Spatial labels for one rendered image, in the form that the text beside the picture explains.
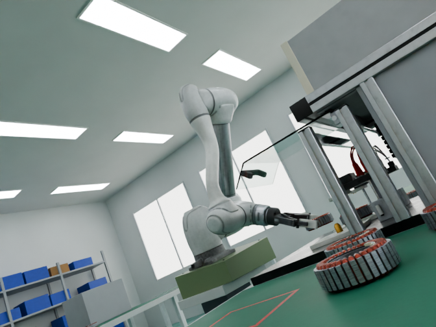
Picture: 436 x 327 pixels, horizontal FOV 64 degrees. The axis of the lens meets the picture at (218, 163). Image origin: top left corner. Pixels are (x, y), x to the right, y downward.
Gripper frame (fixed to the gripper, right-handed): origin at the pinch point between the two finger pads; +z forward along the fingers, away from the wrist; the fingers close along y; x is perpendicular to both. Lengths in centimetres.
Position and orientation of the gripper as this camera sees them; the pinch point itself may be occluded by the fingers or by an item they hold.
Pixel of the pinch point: (317, 221)
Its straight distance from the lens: 141.4
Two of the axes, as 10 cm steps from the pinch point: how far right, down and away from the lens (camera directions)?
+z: 8.4, 0.3, -5.5
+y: -5.5, 0.1, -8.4
